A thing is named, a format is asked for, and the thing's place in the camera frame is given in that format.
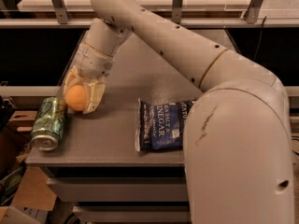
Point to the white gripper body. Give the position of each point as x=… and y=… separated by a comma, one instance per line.
x=92, y=61

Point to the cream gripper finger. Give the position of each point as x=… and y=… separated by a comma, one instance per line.
x=94, y=94
x=72, y=78

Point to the orange fruit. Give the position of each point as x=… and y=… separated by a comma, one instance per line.
x=76, y=98

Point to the green soda can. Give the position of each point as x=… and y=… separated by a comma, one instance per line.
x=49, y=125

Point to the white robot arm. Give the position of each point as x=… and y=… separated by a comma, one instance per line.
x=237, y=139

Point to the blue potato chips bag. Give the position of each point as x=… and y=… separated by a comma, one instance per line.
x=161, y=127

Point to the grey drawer cabinet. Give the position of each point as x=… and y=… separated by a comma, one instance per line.
x=102, y=144

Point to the upper grey drawer front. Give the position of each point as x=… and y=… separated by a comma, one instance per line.
x=82, y=190

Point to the grey drawer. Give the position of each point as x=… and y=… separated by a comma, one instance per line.
x=82, y=190
x=133, y=214

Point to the brown cardboard box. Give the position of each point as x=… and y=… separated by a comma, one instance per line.
x=21, y=184

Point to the lower grey drawer front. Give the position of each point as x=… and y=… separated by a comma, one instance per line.
x=133, y=214

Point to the metal shelf frame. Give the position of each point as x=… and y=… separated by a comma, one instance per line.
x=190, y=13

